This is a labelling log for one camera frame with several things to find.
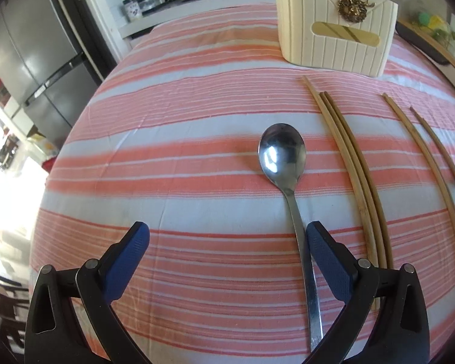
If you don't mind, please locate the wooden chopstick one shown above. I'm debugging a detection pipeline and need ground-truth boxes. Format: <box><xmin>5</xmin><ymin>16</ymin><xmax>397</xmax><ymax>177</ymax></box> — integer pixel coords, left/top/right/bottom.
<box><xmin>302</xmin><ymin>76</ymin><xmax>367</xmax><ymax>254</ymax></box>

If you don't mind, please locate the pink striped tablecloth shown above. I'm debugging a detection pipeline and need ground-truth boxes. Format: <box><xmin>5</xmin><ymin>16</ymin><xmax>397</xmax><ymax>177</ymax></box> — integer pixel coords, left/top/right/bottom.
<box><xmin>30</xmin><ymin>4</ymin><xmax>455</xmax><ymax>363</ymax></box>

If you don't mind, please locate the wooden chopstick five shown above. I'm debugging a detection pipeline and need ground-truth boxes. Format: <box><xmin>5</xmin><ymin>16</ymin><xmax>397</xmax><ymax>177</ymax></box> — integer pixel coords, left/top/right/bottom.
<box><xmin>320</xmin><ymin>91</ymin><xmax>394</xmax><ymax>269</ymax></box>

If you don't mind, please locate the wooden chopstick two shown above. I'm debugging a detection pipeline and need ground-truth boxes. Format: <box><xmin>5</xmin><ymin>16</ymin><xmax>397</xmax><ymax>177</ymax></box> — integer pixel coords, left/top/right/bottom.
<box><xmin>320</xmin><ymin>92</ymin><xmax>384</xmax><ymax>268</ymax></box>

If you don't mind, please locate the cream utensil holder box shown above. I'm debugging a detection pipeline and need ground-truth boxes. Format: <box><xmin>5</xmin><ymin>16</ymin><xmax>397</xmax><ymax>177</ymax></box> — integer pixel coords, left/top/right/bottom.
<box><xmin>275</xmin><ymin>0</ymin><xmax>398</xmax><ymax>77</ymax></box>

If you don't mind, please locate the spice jar rack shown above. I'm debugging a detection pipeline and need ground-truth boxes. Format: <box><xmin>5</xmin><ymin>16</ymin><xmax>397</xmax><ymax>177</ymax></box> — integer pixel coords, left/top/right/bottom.
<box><xmin>123</xmin><ymin>0</ymin><xmax>166</xmax><ymax>22</ymax></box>

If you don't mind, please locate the wooden cutting board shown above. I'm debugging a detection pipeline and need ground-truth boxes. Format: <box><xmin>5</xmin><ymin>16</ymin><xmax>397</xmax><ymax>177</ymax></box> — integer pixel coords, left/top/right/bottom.
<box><xmin>395</xmin><ymin>21</ymin><xmax>455</xmax><ymax>68</ymax></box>

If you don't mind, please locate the yellow green plastic bag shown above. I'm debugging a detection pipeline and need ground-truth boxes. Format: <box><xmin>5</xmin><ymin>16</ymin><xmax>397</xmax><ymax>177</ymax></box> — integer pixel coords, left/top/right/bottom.
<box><xmin>409</xmin><ymin>0</ymin><xmax>455</xmax><ymax>52</ymax></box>

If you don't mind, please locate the large steel spoon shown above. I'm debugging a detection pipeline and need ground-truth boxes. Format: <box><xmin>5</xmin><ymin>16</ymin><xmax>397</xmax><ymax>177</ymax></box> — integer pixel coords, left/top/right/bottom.
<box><xmin>258</xmin><ymin>123</ymin><xmax>323</xmax><ymax>350</ymax></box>

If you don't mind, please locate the wooden chopstick three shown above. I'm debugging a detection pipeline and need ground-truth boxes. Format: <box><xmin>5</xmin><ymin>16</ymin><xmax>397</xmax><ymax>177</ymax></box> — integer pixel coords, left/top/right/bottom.
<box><xmin>381</xmin><ymin>93</ymin><xmax>455</xmax><ymax>277</ymax></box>

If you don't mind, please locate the grey double-door refrigerator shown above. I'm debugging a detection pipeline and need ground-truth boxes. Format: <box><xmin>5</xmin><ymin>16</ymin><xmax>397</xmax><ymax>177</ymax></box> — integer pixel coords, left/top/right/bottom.
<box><xmin>0</xmin><ymin>0</ymin><xmax>116</xmax><ymax>148</ymax></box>

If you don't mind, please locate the wooden chopstick four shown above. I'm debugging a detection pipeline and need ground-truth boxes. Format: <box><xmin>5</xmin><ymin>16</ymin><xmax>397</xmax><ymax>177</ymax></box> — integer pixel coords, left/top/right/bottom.
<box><xmin>409</xmin><ymin>106</ymin><xmax>455</xmax><ymax>181</ymax></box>

